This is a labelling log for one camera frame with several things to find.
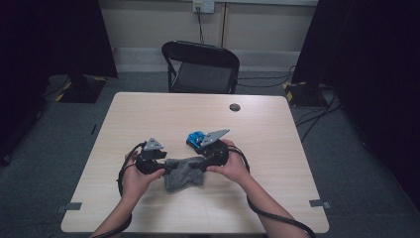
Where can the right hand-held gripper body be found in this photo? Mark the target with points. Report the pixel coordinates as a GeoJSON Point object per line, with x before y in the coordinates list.
{"type": "Point", "coordinates": [214, 152]}

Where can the person's right hand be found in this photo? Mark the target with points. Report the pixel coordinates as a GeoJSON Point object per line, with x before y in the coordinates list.
{"type": "Point", "coordinates": [232, 168]}

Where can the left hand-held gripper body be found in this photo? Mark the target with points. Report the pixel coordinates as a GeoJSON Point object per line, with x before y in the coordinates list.
{"type": "Point", "coordinates": [150, 158]}

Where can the round black table grommet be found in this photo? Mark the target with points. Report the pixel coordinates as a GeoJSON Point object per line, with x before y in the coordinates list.
{"type": "Point", "coordinates": [234, 107]}

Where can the blue toy car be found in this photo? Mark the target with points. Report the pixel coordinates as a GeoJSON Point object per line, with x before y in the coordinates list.
{"type": "Point", "coordinates": [195, 138]}

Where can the grey cloth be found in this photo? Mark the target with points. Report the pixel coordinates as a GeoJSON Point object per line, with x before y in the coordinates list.
{"type": "Point", "coordinates": [183, 175]}

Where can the small black floor strip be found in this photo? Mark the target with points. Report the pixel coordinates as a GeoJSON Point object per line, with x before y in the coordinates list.
{"type": "Point", "coordinates": [94, 129]}

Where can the white wall socket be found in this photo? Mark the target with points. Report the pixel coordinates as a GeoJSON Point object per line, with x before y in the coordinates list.
{"type": "Point", "coordinates": [203, 6]}

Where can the black stand base yellow stripes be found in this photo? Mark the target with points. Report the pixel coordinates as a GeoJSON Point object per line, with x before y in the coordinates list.
{"type": "Point", "coordinates": [82, 91]}
{"type": "Point", "coordinates": [303, 94]}

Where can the black curtain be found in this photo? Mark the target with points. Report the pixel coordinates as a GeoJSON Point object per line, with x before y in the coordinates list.
{"type": "Point", "coordinates": [49, 39]}
{"type": "Point", "coordinates": [373, 66]}

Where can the person's left hand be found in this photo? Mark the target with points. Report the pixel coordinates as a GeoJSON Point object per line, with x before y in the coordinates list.
{"type": "Point", "coordinates": [137, 183]}

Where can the grey tape strip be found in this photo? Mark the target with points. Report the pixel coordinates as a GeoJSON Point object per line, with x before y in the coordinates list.
{"type": "Point", "coordinates": [319, 203]}
{"type": "Point", "coordinates": [71, 207]}

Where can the black folding chair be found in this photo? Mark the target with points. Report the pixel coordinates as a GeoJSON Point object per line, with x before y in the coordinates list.
{"type": "Point", "coordinates": [201, 67]}

